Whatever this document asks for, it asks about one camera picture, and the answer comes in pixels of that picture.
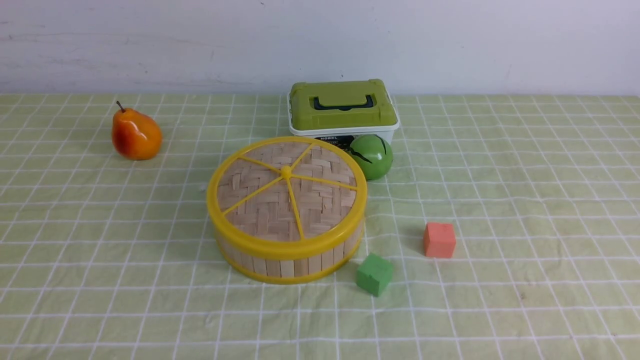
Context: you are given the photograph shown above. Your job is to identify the yellow bamboo steamer lid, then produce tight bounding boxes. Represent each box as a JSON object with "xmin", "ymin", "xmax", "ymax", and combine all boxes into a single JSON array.
[{"xmin": 206, "ymin": 136, "xmax": 368, "ymax": 285}]

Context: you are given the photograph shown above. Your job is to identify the green round toy fruit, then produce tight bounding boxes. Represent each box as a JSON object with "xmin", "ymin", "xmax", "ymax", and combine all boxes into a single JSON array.
[{"xmin": 347, "ymin": 134, "xmax": 394, "ymax": 182}]

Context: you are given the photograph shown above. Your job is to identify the green lidded white storage box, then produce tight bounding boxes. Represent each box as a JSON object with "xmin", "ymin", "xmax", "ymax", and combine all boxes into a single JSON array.
[{"xmin": 286, "ymin": 79, "xmax": 400, "ymax": 150}]

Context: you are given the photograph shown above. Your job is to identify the green foam cube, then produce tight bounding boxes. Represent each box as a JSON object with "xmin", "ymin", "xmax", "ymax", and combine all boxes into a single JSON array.
[{"xmin": 355, "ymin": 252, "xmax": 394, "ymax": 297}]

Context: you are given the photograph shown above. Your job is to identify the red foam cube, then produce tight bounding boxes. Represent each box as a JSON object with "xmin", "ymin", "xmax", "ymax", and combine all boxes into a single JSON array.
[{"xmin": 423, "ymin": 222, "xmax": 457, "ymax": 259}]

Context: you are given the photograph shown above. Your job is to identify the orange red pear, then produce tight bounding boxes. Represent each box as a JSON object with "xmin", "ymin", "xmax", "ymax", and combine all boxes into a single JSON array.
[{"xmin": 110, "ymin": 101, "xmax": 163, "ymax": 161}]

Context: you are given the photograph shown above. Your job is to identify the green checked tablecloth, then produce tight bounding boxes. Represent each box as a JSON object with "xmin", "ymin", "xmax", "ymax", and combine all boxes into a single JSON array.
[{"xmin": 0, "ymin": 93, "xmax": 640, "ymax": 360}]

